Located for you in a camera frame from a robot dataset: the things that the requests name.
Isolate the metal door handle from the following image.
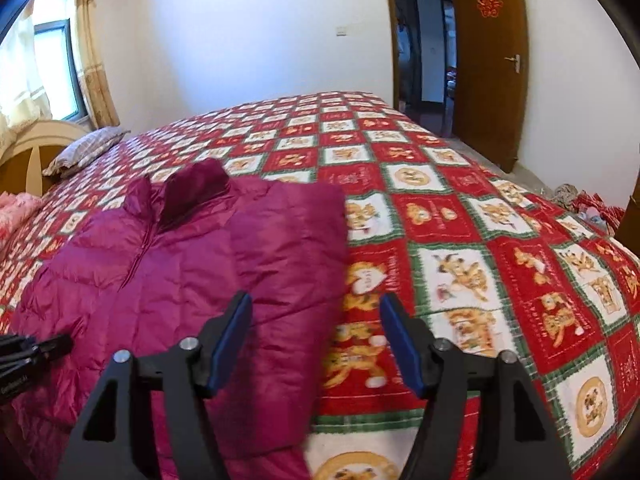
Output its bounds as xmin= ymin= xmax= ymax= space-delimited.
xmin=504 ymin=54 xmax=522 ymax=74

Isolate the cream wooden headboard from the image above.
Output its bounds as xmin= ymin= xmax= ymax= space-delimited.
xmin=1 ymin=120 xmax=87 ymax=196

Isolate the pink folded blanket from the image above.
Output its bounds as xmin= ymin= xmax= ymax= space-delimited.
xmin=0 ymin=192 xmax=43 ymax=249

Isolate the brown wooden door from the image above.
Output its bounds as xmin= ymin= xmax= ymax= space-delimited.
xmin=452 ymin=0 xmax=528 ymax=172

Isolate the red double happiness decoration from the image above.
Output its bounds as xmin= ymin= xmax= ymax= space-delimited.
xmin=476 ymin=0 xmax=503 ymax=18

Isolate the window with dark frame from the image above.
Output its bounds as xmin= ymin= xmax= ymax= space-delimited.
xmin=32 ymin=0 xmax=88 ymax=122

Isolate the clothes pile on floor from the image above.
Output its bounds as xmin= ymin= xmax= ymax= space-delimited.
xmin=551 ymin=183 xmax=625 ymax=235

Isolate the right beige curtain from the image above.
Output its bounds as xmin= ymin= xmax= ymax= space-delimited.
xmin=70 ymin=0 xmax=120 ymax=128

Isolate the grey plaid pillow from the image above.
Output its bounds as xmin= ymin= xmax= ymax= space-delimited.
xmin=42 ymin=127 xmax=129 ymax=179

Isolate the brown wooden dresser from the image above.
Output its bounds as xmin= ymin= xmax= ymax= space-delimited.
xmin=615 ymin=176 xmax=640 ymax=257

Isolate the magenta puffer jacket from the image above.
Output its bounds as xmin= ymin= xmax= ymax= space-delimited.
xmin=11 ymin=158 xmax=348 ymax=479

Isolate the red checkered bedspread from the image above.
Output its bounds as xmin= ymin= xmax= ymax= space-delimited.
xmin=1 ymin=92 xmax=639 ymax=479

